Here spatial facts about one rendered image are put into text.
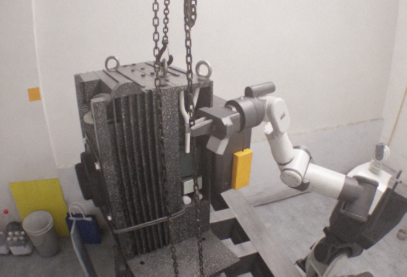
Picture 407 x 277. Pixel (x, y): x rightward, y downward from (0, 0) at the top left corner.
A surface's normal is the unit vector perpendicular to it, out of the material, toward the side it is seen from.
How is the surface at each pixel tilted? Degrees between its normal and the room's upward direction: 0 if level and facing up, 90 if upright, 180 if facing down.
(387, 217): 76
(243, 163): 90
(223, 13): 90
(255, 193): 90
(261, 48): 90
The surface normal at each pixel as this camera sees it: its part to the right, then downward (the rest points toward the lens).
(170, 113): 0.54, 0.33
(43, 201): 0.31, 0.33
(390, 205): -0.70, 0.03
